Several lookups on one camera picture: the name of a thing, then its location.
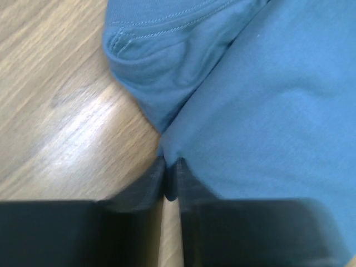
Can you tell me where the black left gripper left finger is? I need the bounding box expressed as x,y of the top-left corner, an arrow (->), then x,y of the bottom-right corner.
1,157 -> 166,266

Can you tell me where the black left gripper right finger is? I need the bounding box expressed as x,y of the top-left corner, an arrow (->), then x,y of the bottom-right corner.
171,159 -> 352,266

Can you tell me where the blue-grey t-shirt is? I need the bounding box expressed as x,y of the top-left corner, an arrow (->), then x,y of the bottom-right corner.
102,1 -> 355,257

